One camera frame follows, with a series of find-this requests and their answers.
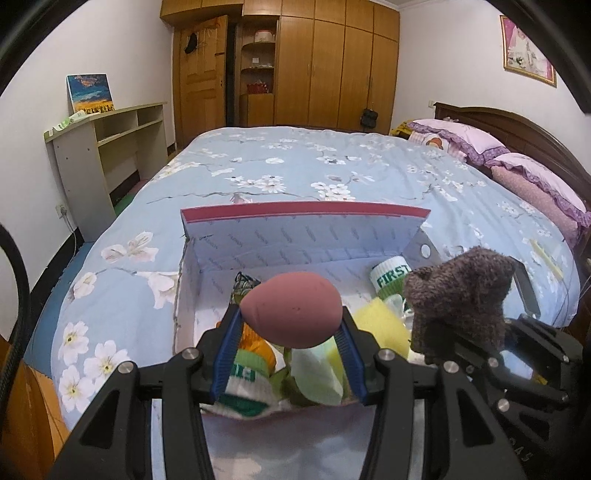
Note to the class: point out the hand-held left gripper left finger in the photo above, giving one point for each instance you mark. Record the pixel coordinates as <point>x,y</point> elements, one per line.
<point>226,364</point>

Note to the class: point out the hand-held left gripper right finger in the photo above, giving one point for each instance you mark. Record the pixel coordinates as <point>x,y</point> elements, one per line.
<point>353,369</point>

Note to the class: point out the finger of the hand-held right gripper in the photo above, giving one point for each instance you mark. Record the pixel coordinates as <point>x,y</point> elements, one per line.
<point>545,337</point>
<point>494,371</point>

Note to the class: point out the green and white sock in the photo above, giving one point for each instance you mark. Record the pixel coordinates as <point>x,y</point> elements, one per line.
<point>390,277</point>
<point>249,374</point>

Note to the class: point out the orange plastic bag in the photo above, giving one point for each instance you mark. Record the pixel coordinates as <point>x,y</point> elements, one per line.
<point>258,350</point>

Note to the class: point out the blue face mask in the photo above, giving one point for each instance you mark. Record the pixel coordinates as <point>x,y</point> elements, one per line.
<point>318,378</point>

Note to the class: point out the yellow sponge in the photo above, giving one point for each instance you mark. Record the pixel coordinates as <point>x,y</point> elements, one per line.
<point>383,327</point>

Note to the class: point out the green ribbon bow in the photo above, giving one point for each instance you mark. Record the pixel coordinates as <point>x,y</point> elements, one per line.
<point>281,387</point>

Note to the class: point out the dark wave-patterned pouch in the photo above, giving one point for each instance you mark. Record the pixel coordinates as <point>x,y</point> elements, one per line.
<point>242,286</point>

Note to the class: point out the brown fuzzy cloth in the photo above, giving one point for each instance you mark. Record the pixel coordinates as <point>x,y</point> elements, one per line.
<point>461,295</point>

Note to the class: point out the pink egg-shaped makeup sponge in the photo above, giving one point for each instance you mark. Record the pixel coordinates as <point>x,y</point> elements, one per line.
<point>291,309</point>

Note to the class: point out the pink cardboard box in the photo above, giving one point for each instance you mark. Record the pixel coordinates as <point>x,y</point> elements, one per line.
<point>300,230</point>

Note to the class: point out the black smartphone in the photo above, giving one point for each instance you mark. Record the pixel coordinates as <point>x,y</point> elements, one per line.
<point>526,286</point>

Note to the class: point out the pale yellow flat strip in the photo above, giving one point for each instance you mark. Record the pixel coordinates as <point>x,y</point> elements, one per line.
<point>547,258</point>

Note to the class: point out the pink pillow with purple ruffle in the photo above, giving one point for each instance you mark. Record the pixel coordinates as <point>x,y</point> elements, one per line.
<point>540,184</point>
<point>461,134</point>

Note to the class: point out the dark wooden headboard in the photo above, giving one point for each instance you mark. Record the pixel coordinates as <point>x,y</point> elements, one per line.
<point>531,124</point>

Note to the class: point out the cartoon print pillow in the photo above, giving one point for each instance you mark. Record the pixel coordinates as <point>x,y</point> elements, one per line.
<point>434,141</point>

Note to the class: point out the grey open shelf unit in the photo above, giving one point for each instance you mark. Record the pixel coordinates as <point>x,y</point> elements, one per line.
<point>78,175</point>

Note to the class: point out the yellow cloth item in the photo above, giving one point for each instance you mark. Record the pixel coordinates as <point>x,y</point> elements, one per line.
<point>401,128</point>

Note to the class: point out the small black hanging bag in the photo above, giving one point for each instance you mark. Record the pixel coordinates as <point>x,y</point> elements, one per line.
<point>368,119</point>

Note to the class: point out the wooden door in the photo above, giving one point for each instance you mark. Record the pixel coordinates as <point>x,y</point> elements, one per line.
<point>203,92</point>

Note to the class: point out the red basket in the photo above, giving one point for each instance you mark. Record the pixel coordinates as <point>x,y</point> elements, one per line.
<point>259,87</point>

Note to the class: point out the pale green packet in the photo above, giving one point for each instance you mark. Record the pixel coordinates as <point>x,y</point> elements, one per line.
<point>64,125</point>

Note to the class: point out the blue and yellow painting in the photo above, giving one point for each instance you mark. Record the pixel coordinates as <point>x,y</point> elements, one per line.
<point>90,92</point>

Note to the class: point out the wooden wardrobe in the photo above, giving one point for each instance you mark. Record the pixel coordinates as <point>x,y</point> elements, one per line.
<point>323,60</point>

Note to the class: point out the black hanging hat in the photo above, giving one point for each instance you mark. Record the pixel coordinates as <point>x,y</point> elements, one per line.
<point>190,42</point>

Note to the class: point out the white round box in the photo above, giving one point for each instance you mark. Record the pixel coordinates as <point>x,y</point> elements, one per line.
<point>265,37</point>

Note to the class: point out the wall outlet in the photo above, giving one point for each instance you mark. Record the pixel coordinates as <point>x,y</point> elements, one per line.
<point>63,211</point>

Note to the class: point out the framed wall poster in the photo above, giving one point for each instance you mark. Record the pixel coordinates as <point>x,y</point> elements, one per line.
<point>524,46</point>

